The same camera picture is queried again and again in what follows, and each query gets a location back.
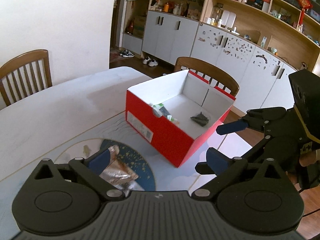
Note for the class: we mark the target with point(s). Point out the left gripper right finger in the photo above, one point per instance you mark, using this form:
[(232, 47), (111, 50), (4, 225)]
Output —
[(212, 188)]

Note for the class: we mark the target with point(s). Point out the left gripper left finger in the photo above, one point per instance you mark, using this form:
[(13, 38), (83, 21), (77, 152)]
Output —
[(89, 170)]

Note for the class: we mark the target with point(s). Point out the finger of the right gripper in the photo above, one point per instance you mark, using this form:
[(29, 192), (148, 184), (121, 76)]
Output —
[(232, 127), (216, 162)]

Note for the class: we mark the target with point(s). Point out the silver foil snack packet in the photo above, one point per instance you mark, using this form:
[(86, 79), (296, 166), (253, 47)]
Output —
[(119, 174)]

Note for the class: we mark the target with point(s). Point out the person's right hand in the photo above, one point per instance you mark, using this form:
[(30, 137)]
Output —
[(309, 158)]

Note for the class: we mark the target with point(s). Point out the black snack packet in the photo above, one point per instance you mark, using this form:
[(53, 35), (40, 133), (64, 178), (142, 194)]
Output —
[(200, 119)]

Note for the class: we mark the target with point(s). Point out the blue patterned table mat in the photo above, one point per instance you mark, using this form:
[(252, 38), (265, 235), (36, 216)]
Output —
[(129, 156)]

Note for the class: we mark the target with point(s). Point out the red cardboard shoe box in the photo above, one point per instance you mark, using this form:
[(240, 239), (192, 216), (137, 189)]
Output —
[(177, 113)]

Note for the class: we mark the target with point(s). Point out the wooden chair behind box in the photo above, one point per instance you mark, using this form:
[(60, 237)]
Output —
[(207, 69)]

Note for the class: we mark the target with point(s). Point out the green white packet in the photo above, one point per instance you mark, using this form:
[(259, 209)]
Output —
[(160, 110)]

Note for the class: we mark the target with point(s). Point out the white sneakers pair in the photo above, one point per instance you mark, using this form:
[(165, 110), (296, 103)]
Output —
[(150, 62)]

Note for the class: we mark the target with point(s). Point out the white cabinet with shelves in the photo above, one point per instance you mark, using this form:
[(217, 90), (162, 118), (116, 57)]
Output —
[(257, 42)]

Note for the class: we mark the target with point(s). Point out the wooden chair at left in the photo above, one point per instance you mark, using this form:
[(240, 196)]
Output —
[(25, 75)]

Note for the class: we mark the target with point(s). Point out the dark sneakers pair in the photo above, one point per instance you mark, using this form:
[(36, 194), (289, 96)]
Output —
[(126, 54)]

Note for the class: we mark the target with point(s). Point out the red Chinese knot ornament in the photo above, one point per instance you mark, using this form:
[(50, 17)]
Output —
[(304, 5)]

